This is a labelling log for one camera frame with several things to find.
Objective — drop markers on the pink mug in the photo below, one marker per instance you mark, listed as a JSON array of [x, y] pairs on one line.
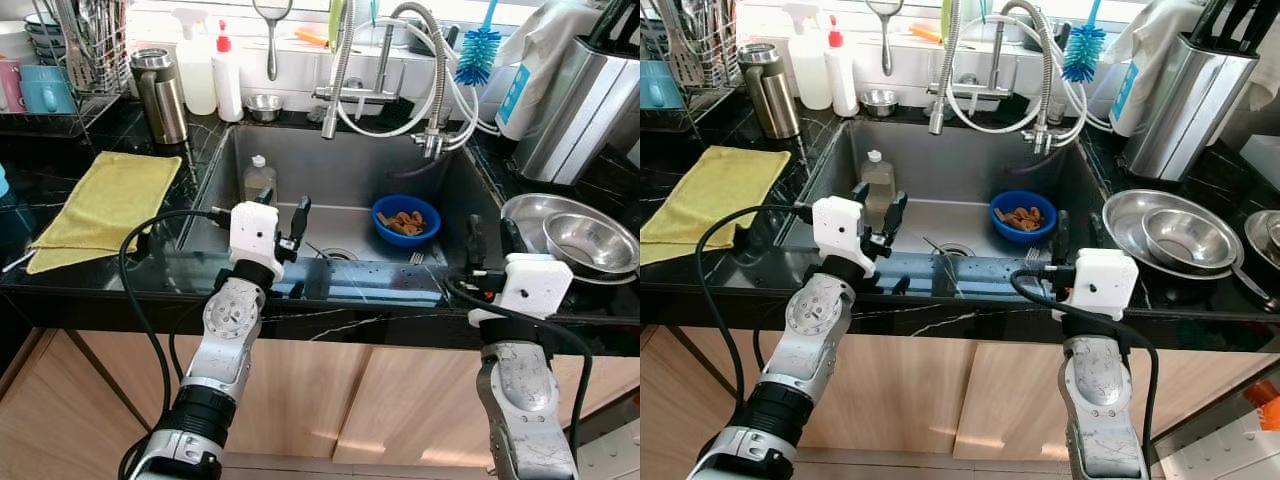
[[8, 88]]

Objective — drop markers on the white plastic container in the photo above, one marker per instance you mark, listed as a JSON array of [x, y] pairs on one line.
[[1262, 160]]

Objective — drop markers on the stainless steel knife block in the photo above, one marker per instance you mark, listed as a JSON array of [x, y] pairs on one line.
[[1185, 105], [575, 110]]

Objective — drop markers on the stainless steel sink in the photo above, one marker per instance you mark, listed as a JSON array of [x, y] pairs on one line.
[[950, 160], [340, 165]]

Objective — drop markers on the steel sink drain strainer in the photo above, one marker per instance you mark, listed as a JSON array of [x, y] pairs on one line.
[[955, 250], [340, 254]]

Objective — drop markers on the blue bottle brush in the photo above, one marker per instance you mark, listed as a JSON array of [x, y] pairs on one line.
[[478, 55], [1084, 50]]

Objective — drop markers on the white bottle red cap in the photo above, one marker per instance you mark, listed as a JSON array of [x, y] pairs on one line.
[[229, 88], [842, 85]]

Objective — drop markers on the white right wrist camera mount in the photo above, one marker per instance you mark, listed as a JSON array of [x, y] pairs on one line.
[[530, 285], [1105, 280]]

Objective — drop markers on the small steel bowl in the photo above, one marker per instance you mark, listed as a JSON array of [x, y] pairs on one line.
[[265, 107], [879, 102]]

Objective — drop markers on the blue mug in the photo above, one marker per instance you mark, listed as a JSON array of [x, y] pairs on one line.
[[660, 88], [45, 92]]

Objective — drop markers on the orange-yellow plastic utensil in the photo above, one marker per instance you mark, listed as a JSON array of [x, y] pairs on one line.
[[310, 37], [925, 32]]

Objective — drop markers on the light wood cabinet door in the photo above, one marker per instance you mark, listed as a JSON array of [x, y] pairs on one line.
[[920, 395], [420, 400], [1010, 400], [310, 400], [670, 420], [50, 420]]

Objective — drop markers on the orange plastic object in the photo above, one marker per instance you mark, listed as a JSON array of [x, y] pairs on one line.
[[1268, 410]]

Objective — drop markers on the steel thermos flask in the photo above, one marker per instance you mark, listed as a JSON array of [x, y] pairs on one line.
[[775, 100], [165, 105]]

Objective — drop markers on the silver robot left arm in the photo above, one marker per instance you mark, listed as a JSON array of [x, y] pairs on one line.
[[815, 320], [230, 320]]

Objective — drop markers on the blue plastic bowl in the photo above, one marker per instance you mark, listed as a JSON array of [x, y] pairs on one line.
[[1022, 238], [405, 242]]

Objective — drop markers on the deep steel bowl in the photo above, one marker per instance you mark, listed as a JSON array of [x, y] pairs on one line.
[[1190, 240], [590, 245]]

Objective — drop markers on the steel round skimmer ladle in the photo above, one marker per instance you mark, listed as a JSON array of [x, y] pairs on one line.
[[885, 6], [272, 8]]

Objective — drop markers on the white draped cloth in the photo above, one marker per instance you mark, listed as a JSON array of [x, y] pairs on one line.
[[545, 35], [1150, 35]]

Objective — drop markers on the wide steel plate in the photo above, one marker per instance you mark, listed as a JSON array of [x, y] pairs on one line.
[[525, 215], [1125, 215]]

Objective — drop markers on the brown food scraps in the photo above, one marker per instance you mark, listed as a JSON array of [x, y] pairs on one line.
[[1020, 218], [404, 222]]

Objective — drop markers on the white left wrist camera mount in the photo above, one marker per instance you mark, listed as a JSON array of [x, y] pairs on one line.
[[838, 225], [253, 232]]

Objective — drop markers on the yellow dish cloth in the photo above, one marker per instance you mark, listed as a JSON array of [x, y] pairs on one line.
[[105, 205], [715, 198]]

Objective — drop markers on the white water filter blue label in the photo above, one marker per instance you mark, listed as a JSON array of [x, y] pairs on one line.
[[1125, 92], [513, 95]]

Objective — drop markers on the chrome upright mixer tap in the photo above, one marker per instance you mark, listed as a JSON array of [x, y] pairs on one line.
[[970, 90], [360, 95]]

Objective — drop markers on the chrome spring gooseneck tap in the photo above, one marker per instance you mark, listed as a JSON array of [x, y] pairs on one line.
[[440, 90], [1048, 85]]

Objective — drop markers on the clear soap bottle white cap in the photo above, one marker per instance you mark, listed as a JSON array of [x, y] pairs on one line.
[[880, 178], [260, 182]]

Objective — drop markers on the white spray bottle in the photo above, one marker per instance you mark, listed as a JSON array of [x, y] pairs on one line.
[[197, 80], [810, 75]]

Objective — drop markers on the small steel dish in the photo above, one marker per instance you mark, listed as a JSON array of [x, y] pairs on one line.
[[1265, 240]]

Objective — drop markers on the steel spoon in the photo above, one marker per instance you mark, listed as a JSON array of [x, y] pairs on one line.
[[1250, 285]]

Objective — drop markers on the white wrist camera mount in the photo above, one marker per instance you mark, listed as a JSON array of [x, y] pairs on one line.
[[253, 232], [1105, 280], [838, 225], [530, 285]]

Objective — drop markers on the white ceramic bowl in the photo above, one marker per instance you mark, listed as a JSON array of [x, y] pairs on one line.
[[45, 35], [652, 35]]

